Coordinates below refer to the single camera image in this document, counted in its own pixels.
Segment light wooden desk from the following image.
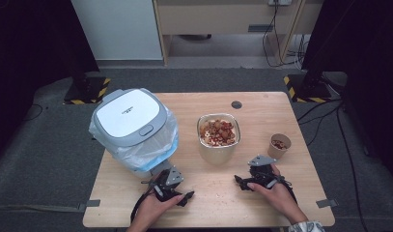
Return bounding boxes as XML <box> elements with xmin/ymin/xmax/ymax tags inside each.
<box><xmin>152</xmin><ymin>0</ymin><xmax>323</xmax><ymax>67</ymax></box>

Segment black hanging cables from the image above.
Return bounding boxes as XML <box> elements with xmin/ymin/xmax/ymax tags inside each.
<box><xmin>262</xmin><ymin>0</ymin><xmax>311</xmax><ymax>70</ymax></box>

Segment grey tape strip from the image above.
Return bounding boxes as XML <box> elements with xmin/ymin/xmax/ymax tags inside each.
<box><xmin>315</xmin><ymin>198</ymin><xmax>340</xmax><ymax>209</ymax></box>
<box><xmin>76</xmin><ymin>199</ymin><xmax>101</xmax><ymax>214</ymax></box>

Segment dried fruit and nut mix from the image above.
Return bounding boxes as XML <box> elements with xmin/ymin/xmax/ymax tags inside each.
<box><xmin>199</xmin><ymin>118</ymin><xmax>238</xmax><ymax>147</ymax></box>

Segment brown paper cup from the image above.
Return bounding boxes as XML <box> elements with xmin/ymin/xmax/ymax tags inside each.
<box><xmin>267</xmin><ymin>132</ymin><xmax>293</xmax><ymax>160</ymax></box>

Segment trash bin with blue bag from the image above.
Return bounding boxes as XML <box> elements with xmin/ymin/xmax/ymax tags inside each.
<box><xmin>88</xmin><ymin>108</ymin><xmax>180</xmax><ymax>174</ymax></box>

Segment clear glass container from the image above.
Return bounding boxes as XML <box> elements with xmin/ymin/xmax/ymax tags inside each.
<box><xmin>196</xmin><ymin>112</ymin><xmax>242</xmax><ymax>166</ymax></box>

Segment black curtain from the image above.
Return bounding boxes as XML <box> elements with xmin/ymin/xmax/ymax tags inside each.
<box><xmin>0</xmin><ymin>0</ymin><xmax>100</xmax><ymax>170</ymax></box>
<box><xmin>300</xmin><ymin>0</ymin><xmax>393</xmax><ymax>177</ymax></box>

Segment grey white lidded trash can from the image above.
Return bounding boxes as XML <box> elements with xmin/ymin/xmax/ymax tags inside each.
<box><xmin>91</xmin><ymin>87</ymin><xmax>173</xmax><ymax>179</ymax></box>

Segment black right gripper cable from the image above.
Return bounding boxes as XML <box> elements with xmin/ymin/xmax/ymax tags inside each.
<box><xmin>274</xmin><ymin>175</ymin><xmax>298</xmax><ymax>205</ymax></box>

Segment thin black floor cable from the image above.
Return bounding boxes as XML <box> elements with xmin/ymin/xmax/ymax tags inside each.
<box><xmin>22</xmin><ymin>102</ymin><xmax>44</xmax><ymax>123</ymax></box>

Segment white cabinet panel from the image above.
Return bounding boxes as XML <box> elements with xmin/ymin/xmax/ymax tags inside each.
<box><xmin>70</xmin><ymin>0</ymin><xmax>163</xmax><ymax>62</ymax></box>

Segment person's left hand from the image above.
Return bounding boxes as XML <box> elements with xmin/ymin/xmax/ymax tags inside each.
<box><xmin>134</xmin><ymin>192</ymin><xmax>187</xmax><ymax>228</ymax></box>

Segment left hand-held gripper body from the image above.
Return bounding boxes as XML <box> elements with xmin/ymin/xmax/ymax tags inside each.
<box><xmin>154</xmin><ymin>165</ymin><xmax>184</xmax><ymax>203</ymax></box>

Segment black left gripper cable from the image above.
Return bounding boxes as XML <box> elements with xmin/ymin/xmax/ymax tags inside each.
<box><xmin>129</xmin><ymin>180</ymin><xmax>158</xmax><ymax>224</ymax></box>

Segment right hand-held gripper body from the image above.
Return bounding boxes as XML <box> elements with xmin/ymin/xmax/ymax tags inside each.
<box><xmin>246</xmin><ymin>155</ymin><xmax>284</xmax><ymax>190</ymax></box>

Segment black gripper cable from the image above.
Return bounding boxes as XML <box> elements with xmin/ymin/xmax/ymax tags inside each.
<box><xmin>129</xmin><ymin>180</ymin><xmax>158</xmax><ymax>224</ymax></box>
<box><xmin>274</xmin><ymin>175</ymin><xmax>298</xmax><ymax>205</ymax></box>

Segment person's right hand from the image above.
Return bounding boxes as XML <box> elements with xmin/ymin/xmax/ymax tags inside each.
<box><xmin>246</xmin><ymin>163</ymin><xmax>306</xmax><ymax>224</ymax></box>

